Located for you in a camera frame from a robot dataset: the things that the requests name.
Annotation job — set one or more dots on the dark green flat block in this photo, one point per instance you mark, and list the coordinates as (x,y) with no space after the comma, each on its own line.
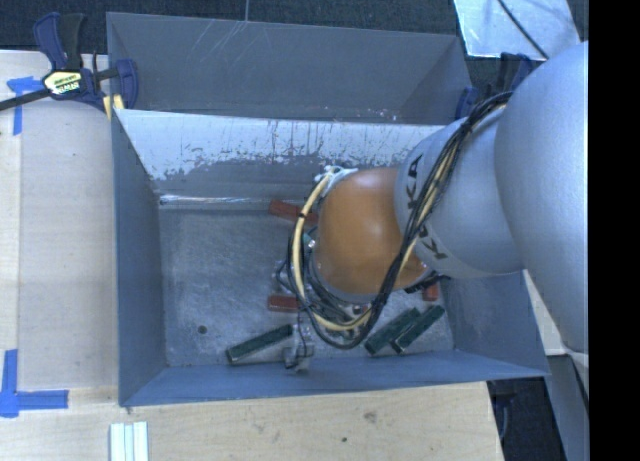
(387,334)
(422,325)
(260,344)

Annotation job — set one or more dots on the pale wood flat board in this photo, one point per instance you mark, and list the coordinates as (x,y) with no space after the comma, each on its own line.
(65,249)

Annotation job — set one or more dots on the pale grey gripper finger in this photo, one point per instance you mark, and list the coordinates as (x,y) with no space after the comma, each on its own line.
(306,360)
(291,355)

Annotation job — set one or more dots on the grey metal bin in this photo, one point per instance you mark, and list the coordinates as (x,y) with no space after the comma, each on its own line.
(215,259)

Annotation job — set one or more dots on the red-brown flat block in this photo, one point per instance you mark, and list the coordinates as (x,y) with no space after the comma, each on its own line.
(431,293)
(282,209)
(281,302)

